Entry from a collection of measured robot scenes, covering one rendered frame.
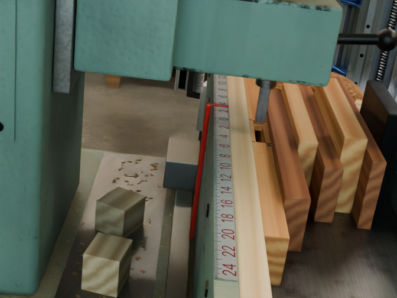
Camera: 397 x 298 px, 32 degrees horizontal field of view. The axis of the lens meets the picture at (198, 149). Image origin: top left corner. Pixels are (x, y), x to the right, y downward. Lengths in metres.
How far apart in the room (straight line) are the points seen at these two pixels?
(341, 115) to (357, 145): 0.05
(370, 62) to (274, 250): 1.02
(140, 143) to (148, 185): 2.09
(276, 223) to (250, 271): 0.08
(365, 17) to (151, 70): 0.94
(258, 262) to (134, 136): 2.56
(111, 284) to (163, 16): 0.24
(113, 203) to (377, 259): 0.28
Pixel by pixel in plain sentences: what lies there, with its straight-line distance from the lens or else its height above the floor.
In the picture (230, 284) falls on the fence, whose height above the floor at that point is 0.96.
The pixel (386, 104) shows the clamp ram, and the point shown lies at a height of 1.00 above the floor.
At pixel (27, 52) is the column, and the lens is 0.54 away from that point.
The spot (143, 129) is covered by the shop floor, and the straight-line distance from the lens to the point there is 3.06.
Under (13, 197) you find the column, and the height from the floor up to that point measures 0.90.
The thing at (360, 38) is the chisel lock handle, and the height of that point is 1.04.
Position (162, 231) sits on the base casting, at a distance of 0.74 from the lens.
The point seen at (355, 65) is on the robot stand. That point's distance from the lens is 1.47.
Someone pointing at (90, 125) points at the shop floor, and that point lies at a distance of 3.07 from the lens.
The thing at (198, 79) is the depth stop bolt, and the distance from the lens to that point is 0.69.
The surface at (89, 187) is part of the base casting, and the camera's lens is 0.82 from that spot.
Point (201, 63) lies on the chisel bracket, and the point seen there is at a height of 1.01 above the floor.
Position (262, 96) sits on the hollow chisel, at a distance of 0.64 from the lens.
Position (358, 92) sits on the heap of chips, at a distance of 0.88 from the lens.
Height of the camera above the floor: 1.18
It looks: 24 degrees down
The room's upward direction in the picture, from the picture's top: 7 degrees clockwise
